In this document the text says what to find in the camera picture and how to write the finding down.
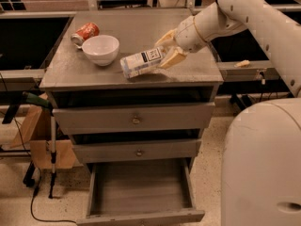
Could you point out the white ceramic bowl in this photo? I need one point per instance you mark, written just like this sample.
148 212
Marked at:
101 50

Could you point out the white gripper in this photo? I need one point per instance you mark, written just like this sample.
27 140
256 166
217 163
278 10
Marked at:
187 35

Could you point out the blue plastic bottle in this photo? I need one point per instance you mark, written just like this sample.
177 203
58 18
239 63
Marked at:
142 62

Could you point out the grey top drawer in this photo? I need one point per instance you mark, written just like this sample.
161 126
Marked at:
133 118

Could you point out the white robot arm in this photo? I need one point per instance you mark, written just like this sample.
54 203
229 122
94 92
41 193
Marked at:
261 162

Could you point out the grey metal rail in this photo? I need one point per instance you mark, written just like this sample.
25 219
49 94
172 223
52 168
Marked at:
254 71

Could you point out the black wheeled stand leg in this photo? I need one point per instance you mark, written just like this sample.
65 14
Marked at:
243 102

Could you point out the grey middle drawer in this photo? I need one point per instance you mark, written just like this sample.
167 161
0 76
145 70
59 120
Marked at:
136 150

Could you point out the brown cardboard box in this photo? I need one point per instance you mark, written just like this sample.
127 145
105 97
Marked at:
35 135

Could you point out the red soda can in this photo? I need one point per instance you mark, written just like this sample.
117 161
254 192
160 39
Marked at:
84 33

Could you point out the small yellow foam piece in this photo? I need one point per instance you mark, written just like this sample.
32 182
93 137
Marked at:
242 64

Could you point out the grey open bottom drawer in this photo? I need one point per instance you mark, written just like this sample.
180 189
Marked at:
141 193

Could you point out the grey drawer cabinet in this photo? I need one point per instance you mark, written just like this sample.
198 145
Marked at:
72 81

